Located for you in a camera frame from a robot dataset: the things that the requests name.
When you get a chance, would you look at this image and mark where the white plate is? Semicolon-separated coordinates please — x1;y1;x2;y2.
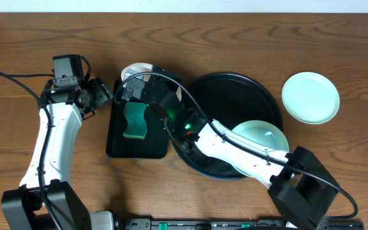
121;62;183;102

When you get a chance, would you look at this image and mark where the green sponge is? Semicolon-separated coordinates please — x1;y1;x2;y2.
123;102;148;139

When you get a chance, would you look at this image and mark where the black rectangular tray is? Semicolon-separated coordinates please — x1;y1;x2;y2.
105;80;169;159

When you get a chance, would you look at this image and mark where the black round tray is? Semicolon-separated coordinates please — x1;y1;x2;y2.
173;72;283;180

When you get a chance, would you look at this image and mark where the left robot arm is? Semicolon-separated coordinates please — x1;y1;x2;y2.
1;78;115;229

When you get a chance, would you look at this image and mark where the light green plate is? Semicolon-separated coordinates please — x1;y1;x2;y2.
231;120;290;178
281;72;340;125

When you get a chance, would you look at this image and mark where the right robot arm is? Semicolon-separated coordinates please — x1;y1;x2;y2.
132;70;341;229

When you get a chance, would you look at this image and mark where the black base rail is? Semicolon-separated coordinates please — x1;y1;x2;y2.
116;218;365;230

